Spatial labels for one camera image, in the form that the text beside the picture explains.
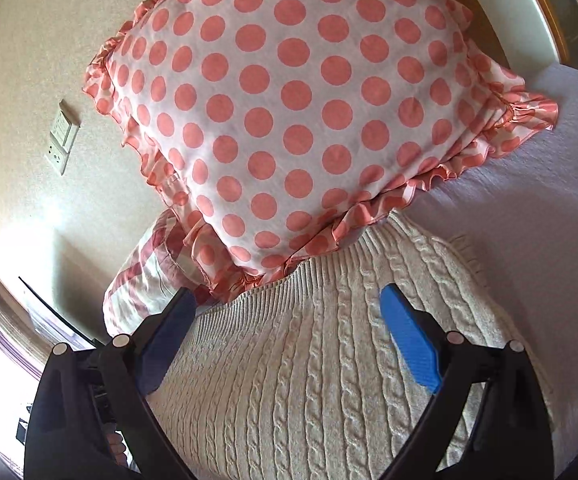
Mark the pink polka dot pillow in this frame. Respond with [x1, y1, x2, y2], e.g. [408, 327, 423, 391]
[82, 0, 560, 302]

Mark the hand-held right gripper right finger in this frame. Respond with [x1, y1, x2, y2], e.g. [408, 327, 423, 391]
[380, 283, 556, 480]

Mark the pink striped pillow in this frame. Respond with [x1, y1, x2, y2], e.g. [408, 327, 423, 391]
[103, 208, 214, 338]

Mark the wooden headboard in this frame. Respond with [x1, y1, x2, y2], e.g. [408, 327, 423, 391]
[446, 0, 570, 73]

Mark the cream cable-knit sweater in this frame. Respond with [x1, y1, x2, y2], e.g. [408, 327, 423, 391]
[146, 208, 556, 480]

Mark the person's left hand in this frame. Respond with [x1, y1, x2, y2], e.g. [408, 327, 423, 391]
[105, 422, 130, 473]

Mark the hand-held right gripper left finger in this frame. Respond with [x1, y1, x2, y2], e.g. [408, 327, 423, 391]
[23, 286, 198, 480]

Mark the white wall socket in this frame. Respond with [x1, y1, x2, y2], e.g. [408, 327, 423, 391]
[45, 143, 70, 177]

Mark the white wall switch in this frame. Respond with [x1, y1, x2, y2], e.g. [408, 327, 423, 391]
[50, 101, 82, 153]

